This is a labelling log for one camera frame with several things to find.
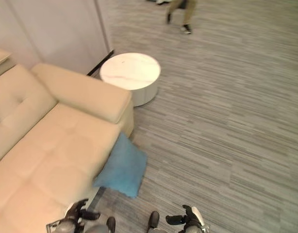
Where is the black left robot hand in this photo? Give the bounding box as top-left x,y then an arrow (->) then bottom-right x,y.
64,199 -> 101,223

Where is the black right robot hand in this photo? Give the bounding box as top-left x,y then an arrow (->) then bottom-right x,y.
165,204 -> 203,228

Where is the beige leather sofa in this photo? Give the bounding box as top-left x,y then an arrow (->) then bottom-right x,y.
0,63 -> 134,233

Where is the dark right robot foot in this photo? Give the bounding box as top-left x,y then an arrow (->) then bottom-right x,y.
148,211 -> 161,229

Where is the dark robot foot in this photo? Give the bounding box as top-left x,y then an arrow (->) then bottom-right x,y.
148,211 -> 161,229
106,216 -> 116,233

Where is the dark left robot foot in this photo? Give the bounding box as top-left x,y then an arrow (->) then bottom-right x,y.
106,216 -> 116,233

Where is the blue square cushion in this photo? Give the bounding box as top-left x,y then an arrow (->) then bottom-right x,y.
92,132 -> 148,199

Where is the round white marble table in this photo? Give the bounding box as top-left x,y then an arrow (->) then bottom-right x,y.
99,52 -> 162,107

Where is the person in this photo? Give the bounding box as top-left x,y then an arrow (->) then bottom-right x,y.
166,0 -> 198,34

